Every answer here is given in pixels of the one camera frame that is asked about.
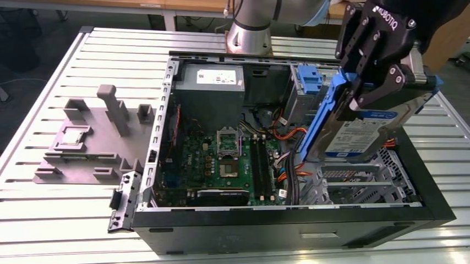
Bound black RAM slot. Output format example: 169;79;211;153
248;134;265;201
259;134;276;201

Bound wooden desk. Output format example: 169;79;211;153
321;0;368;39

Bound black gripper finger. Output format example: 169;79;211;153
348;62;415;111
335;2;380;122

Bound green RAM stick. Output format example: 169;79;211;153
57;154;100;161

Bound thin red wire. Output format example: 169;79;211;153
164;104;183;163

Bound grey power supply unit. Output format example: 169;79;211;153
172;63;245;134

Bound metal socket cover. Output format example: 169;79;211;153
216;126;243;160

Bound silver CPU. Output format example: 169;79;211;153
60;129;85;144

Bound grey metal drive cage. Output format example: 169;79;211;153
285;64;348;127

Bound black graphics card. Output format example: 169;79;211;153
185;188;251;207

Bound wooden cabinet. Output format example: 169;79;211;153
418;16;470;79

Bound grey plastic parts rack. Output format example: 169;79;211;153
32;84;159;185

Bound black open PC case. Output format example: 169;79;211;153
108;50;458;255

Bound yellow black power wires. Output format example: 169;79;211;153
240;118;275;135

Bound blue expansion slot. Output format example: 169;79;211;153
164;172;179;189

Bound white framed workbench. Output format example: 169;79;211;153
0;0;236;31

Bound CPU socket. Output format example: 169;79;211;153
217;159;241;179

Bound grey metal card retention bracket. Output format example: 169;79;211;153
106;169;144;234

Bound blue plastic drive latch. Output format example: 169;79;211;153
297;65;324;96

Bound grey metal disk bay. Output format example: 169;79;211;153
299;162;408;206

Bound green motherboard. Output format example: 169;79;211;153
152;120;291;207

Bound hard disk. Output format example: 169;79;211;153
299;68;442;163

